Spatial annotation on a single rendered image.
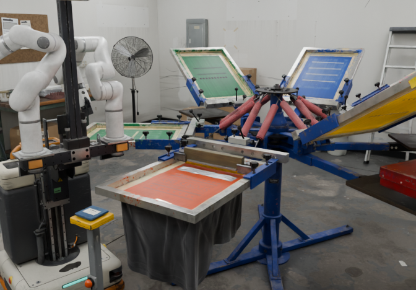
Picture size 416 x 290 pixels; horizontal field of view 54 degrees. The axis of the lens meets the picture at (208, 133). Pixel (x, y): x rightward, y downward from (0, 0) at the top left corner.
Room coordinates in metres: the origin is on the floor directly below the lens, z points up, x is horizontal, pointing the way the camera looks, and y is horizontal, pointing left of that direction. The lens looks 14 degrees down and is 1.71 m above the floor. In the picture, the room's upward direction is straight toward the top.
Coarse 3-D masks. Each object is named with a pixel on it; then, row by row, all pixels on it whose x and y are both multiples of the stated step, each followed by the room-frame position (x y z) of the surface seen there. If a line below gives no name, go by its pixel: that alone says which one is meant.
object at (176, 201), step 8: (208, 176) 2.07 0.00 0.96; (240, 176) 2.07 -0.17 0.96; (224, 184) 1.95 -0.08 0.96; (208, 192) 1.84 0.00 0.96; (216, 192) 1.84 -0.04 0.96; (168, 200) 1.74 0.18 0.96; (176, 200) 1.74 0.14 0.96; (184, 200) 1.74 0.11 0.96; (200, 200) 1.74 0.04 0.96; (192, 208) 1.65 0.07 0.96
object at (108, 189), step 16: (160, 160) 2.23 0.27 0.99; (176, 160) 2.31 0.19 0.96; (256, 160) 2.23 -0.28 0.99; (128, 176) 1.97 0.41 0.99; (96, 192) 1.82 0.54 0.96; (112, 192) 1.77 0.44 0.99; (128, 192) 1.75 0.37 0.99; (224, 192) 1.75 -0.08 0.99; (240, 192) 1.83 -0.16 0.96; (144, 208) 1.66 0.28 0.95; (160, 208) 1.61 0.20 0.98; (176, 208) 1.58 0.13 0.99; (208, 208) 1.60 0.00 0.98
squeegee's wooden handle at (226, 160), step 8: (184, 152) 2.26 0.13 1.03; (192, 152) 2.23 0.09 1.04; (200, 152) 2.20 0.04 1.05; (208, 152) 2.17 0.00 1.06; (216, 152) 2.16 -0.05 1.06; (200, 160) 2.20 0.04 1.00; (208, 160) 2.17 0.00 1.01; (216, 160) 2.14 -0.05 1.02; (224, 160) 2.11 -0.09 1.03; (232, 160) 2.09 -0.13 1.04; (240, 160) 2.06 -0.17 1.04
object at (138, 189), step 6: (174, 168) 2.20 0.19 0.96; (198, 168) 2.20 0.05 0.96; (204, 168) 2.20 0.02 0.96; (162, 174) 2.10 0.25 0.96; (168, 174) 2.10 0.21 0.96; (186, 174) 2.10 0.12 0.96; (192, 174) 2.10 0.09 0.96; (198, 174) 2.10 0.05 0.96; (150, 180) 2.00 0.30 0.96; (156, 180) 2.00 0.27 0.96; (138, 186) 1.92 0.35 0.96; (144, 186) 1.92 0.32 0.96; (132, 192) 1.84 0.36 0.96; (138, 192) 1.84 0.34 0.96; (144, 192) 1.84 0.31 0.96; (150, 192) 1.84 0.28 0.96; (156, 192) 1.84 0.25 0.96; (156, 198) 1.76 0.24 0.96
